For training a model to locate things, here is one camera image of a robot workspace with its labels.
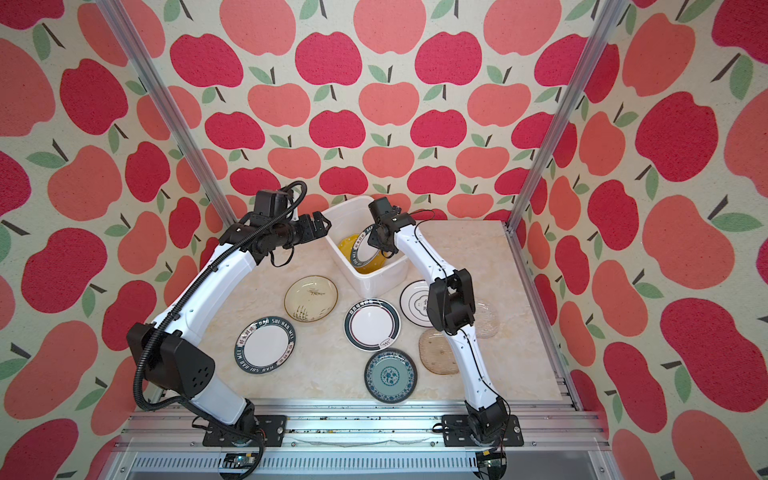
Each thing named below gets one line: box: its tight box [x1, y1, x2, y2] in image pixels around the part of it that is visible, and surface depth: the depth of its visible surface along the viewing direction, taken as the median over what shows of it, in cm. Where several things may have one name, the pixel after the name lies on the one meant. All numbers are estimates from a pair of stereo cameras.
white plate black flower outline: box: [399, 280, 434, 328], surface depth 100 cm
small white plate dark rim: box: [351, 224, 381, 267], surface depth 113 cm
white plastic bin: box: [321, 196, 409, 298], surface depth 103 cm
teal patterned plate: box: [364, 348, 418, 404], surface depth 85 cm
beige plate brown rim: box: [284, 275, 338, 323], surface depth 100 cm
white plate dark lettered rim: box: [234, 316, 297, 375], surface depth 90 cm
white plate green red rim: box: [344, 298, 401, 352], surface depth 95 cm
